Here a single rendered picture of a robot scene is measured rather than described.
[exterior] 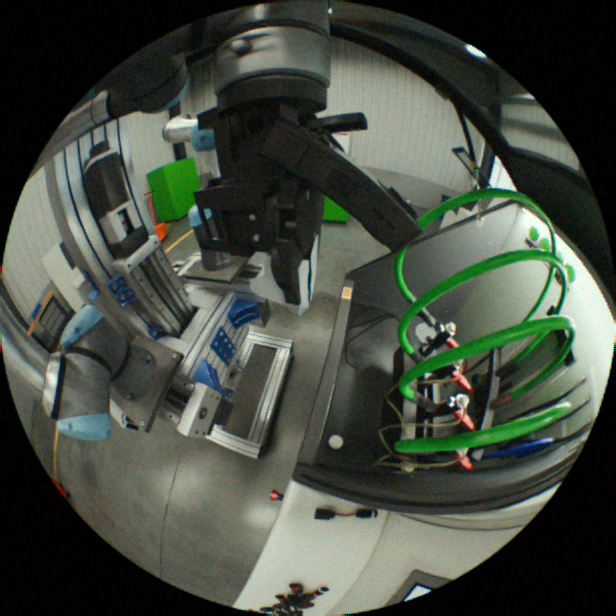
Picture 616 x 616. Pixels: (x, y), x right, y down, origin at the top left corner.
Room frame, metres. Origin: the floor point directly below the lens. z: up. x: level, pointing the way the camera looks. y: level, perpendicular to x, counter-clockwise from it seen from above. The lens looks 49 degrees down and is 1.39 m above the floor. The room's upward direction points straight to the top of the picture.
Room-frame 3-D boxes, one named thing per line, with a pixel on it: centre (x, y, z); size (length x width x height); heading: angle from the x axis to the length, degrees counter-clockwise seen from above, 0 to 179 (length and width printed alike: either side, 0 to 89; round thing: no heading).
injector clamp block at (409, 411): (0.06, -0.28, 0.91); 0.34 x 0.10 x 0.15; 164
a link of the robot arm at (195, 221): (0.57, 0.34, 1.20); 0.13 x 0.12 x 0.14; 142
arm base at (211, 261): (0.56, 0.34, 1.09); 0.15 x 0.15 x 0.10
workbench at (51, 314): (0.10, 5.08, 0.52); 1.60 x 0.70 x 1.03; 168
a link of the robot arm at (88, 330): (0.07, 0.44, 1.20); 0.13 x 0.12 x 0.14; 27
